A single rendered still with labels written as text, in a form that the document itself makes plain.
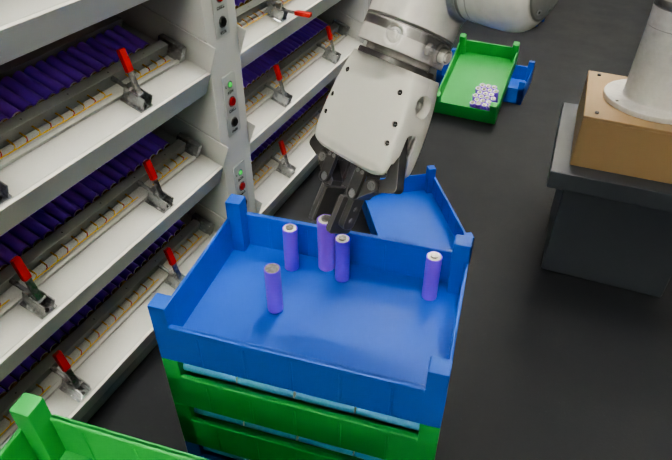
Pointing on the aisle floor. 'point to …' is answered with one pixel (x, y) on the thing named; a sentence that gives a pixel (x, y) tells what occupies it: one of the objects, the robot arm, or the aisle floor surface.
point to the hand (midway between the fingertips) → (336, 208)
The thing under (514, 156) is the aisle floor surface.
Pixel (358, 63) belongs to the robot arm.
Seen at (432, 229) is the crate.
